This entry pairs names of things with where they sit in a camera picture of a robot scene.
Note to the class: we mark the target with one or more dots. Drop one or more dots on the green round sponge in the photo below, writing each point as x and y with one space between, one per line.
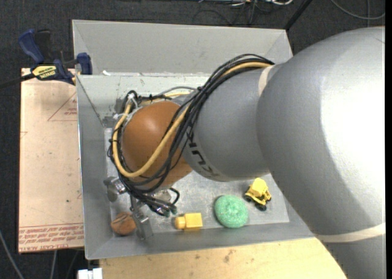
231 211

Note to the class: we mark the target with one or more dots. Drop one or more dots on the yellow toy block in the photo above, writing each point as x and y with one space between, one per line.
192 221

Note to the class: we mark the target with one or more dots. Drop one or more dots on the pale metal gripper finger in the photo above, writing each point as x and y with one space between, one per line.
112 190
145 227

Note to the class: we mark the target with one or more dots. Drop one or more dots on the yellow toy truck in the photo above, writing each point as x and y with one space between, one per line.
259 192

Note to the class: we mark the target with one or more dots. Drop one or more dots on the grey metal bin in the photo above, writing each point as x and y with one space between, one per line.
183 48

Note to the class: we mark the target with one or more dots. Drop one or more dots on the brown round toy food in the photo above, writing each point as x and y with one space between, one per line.
123 224

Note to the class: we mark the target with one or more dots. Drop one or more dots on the brown cardboard board, red print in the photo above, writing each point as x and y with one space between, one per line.
49 155

